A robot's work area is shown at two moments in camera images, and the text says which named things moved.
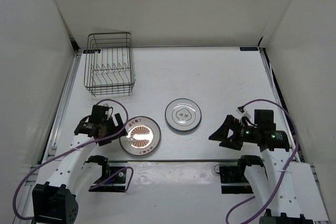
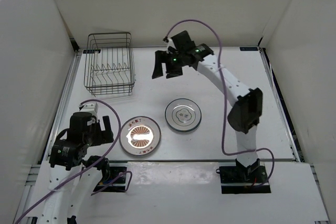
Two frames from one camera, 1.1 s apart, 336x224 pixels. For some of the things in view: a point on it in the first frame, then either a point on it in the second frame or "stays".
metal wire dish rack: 109,65 stays
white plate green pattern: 183,115 stays
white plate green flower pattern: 184,123 stays
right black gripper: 221,134 → 161,57
